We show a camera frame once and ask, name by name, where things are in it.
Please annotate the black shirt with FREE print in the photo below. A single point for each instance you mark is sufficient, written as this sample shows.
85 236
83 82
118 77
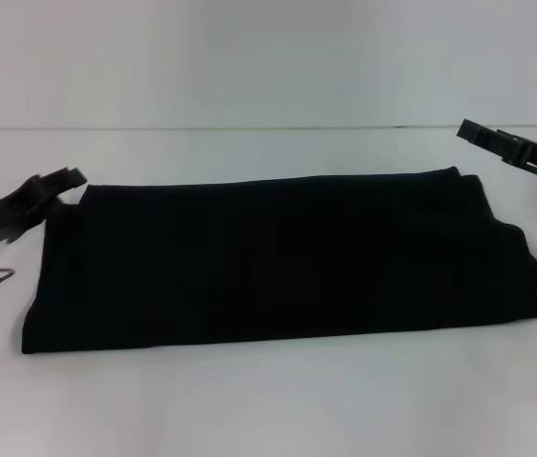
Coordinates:
273 262

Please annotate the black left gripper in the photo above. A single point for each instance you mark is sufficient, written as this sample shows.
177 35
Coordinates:
2 214

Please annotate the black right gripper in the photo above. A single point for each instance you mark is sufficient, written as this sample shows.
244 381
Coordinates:
535 152

